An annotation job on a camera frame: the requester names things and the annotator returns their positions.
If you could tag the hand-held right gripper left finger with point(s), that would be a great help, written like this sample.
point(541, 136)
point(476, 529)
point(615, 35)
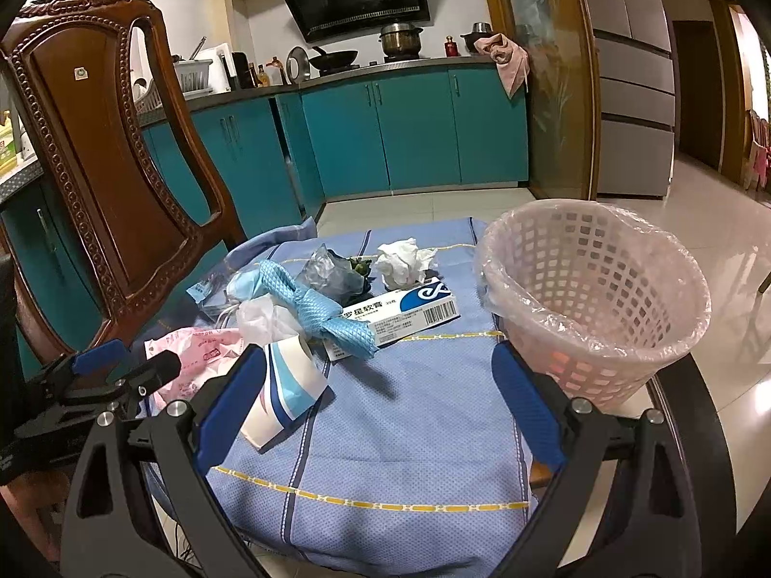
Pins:
point(232, 403)

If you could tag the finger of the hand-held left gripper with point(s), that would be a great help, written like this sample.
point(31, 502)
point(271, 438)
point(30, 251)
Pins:
point(158, 370)
point(99, 361)

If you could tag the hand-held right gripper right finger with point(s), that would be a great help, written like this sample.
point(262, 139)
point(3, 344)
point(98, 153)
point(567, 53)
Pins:
point(530, 409)

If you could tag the pink printed packet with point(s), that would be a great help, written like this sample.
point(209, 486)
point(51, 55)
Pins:
point(199, 349)

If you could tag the white and blue paper carton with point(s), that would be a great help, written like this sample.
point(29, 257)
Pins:
point(289, 385)

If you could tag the translucent white plastic wrap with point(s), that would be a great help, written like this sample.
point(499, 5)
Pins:
point(259, 319)

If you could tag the clear blue plastic wrapper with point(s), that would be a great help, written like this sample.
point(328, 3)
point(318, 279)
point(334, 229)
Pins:
point(202, 292)

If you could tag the blue face mask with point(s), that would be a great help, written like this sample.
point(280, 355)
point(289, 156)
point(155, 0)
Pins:
point(247, 286)

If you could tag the light blue mesh cloth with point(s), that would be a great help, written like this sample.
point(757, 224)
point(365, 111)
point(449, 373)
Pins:
point(313, 307)

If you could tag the white and blue medicine box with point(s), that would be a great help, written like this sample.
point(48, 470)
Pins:
point(409, 313)

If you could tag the grey plastic bag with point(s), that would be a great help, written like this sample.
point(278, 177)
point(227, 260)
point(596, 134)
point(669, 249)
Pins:
point(325, 274)

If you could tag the pink plastic mesh basket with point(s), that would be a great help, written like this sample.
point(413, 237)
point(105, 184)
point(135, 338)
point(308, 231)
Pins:
point(602, 265)

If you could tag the small green plant scrap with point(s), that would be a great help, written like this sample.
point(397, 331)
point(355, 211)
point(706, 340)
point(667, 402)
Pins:
point(361, 266)

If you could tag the white tissue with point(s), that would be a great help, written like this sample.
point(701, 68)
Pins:
point(400, 262)

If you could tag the blue tablecloth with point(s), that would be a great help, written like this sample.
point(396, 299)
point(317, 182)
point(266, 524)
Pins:
point(391, 433)

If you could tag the clear plastic basket liner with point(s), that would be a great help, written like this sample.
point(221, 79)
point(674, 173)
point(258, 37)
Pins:
point(500, 265)

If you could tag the carved wooden chair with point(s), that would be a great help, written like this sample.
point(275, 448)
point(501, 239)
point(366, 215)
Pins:
point(90, 132)

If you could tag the green and yellow package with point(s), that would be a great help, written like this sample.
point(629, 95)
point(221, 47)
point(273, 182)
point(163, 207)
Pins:
point(9, 144)

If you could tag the white dish rack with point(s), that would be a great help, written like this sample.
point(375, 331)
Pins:
point(194, 78)

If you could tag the white cutting board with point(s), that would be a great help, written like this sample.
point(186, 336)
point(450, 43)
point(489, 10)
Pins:
point(218, 66)

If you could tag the black countertop box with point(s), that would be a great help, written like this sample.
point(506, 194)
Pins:
point(243, 71)

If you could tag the brown sauce bottles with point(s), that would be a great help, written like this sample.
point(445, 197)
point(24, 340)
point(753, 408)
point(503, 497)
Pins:
point(268, 75)

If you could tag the silver refrigerator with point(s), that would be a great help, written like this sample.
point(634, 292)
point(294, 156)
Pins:
point(632, 102)

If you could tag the silver pot lid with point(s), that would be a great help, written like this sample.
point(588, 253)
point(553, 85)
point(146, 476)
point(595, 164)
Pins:
point(298, 63)

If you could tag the wooden framed glass door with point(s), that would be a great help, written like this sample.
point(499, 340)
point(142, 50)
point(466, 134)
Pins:
point(554, 72)

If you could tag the hanging pink clothes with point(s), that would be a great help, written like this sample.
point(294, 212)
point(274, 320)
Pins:
point(760, 156)

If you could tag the pink towel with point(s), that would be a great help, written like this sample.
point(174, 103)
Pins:
point(509, 60)

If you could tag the black wok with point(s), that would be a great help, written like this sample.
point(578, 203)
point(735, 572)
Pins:
point(331, 60)

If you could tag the small red jar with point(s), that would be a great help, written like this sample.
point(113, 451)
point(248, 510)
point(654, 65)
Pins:
point(451, 48)

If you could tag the black lidded pot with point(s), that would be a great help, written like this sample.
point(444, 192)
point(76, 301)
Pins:
point(479, 36)

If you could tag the steel cooking pot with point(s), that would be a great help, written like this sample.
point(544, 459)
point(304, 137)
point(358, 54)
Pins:
point(400, 39)

